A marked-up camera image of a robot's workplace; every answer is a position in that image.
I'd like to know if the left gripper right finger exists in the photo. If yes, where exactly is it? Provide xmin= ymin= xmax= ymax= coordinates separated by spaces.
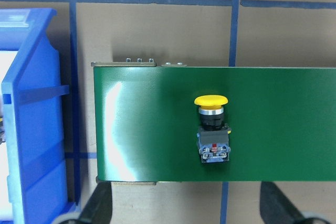
xmin=259 ymin=182 xmax=309 ymax=224

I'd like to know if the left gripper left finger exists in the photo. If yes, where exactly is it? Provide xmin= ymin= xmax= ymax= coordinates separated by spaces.
xmin=77 ymin=182 xmax=113 ymax=223

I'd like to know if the blue bin with buttons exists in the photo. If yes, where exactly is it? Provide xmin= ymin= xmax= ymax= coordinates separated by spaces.
xmin=1 ymin=8 xmax=75 ymax=223

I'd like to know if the yellow push button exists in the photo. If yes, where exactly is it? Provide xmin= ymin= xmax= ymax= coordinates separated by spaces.
xmin=194 ymin=94 xmax=232 ymax=163

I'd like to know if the green conveyor belt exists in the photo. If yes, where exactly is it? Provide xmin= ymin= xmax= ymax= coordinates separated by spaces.
xmin=92 ymin=62 xmax=335 ymax=182

